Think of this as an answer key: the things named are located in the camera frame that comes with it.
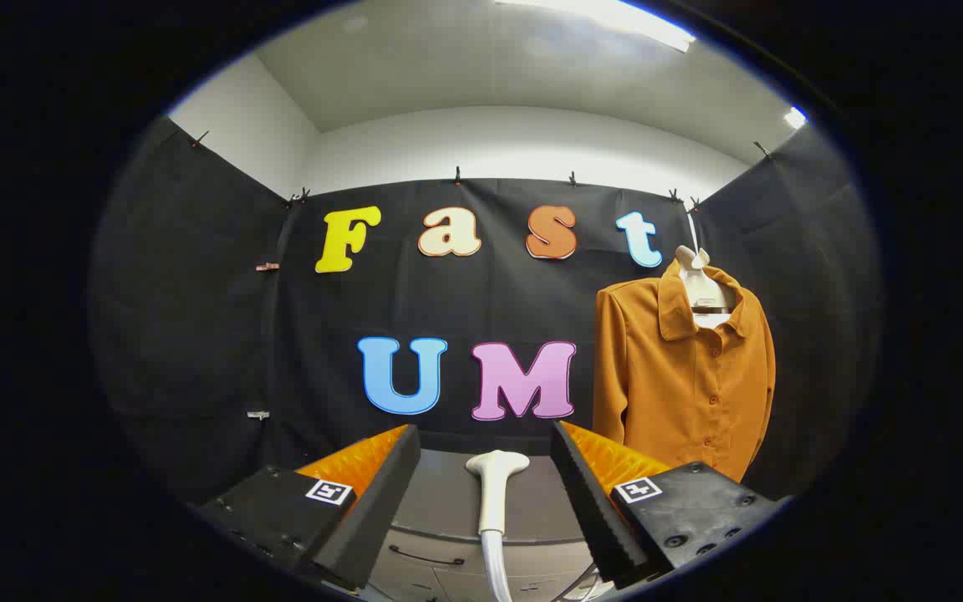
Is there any orange-brown button shirt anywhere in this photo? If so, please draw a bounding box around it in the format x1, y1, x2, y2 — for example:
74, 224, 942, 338
592, 259, 777, 484

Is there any dark drawer handle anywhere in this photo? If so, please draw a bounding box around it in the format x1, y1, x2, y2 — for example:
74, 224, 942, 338
388, 545, 466, 567

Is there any black backdrop cloth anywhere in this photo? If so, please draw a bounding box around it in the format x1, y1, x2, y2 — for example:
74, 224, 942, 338
89, 117, 884, 511

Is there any white garment hanger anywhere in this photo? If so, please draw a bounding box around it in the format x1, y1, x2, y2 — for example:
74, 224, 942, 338
674, 245, 737, 329

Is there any white steamer hose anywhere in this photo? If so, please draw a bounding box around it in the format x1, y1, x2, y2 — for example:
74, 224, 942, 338
480, 528, 517, 602

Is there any long ceiling light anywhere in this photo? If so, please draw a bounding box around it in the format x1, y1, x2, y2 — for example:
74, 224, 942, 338
494, 0, 696, 53

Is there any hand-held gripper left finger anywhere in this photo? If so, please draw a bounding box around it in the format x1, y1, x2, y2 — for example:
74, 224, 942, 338
197, 424, 421, 593

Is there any row of black clips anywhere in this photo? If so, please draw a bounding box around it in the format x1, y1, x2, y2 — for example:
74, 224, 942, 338
189, 130, 773, 212

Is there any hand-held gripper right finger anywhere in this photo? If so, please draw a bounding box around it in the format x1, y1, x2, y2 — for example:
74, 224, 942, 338
550, 421, 783, 590

